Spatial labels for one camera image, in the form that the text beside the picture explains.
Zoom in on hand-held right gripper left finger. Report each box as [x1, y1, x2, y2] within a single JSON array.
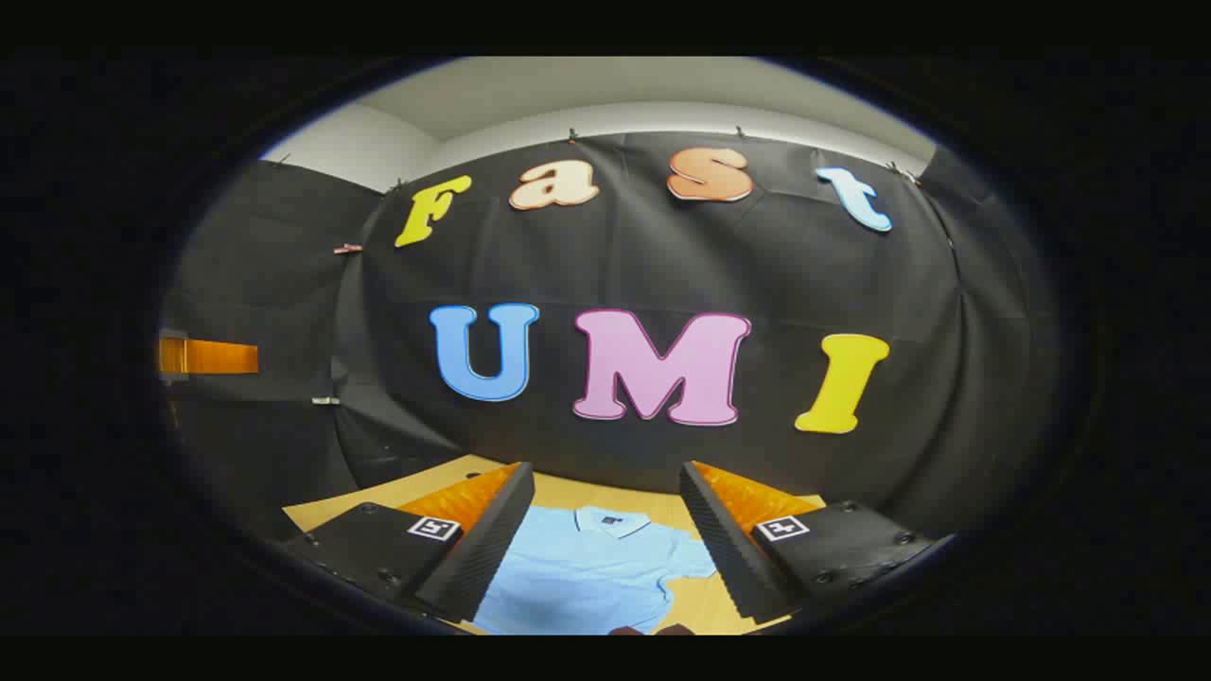
[[284, 461, 536, 625]]

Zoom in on light blue T-shirt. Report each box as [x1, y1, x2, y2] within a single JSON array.
[[473, 505, 718, 636]]

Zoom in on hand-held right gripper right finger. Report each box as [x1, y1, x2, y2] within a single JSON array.
[[679, 461, 957, 625]]

